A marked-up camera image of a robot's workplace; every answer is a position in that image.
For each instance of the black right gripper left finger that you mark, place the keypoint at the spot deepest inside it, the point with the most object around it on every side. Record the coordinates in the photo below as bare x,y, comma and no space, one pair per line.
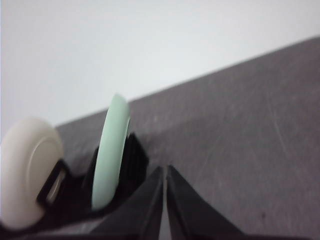
137,217

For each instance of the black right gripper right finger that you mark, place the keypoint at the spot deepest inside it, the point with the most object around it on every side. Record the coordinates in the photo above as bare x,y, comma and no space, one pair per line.
192,217

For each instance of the white plate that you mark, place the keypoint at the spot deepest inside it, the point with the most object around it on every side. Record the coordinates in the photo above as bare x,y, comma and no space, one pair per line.
31,147

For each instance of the black plate rack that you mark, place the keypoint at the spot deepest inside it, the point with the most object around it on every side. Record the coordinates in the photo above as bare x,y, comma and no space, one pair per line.
66,199

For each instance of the mint green plate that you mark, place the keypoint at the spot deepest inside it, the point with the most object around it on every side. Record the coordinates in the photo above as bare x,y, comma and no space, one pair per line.
110,151

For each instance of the grey table mat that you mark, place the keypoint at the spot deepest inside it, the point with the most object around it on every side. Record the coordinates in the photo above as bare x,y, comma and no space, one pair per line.
244,140

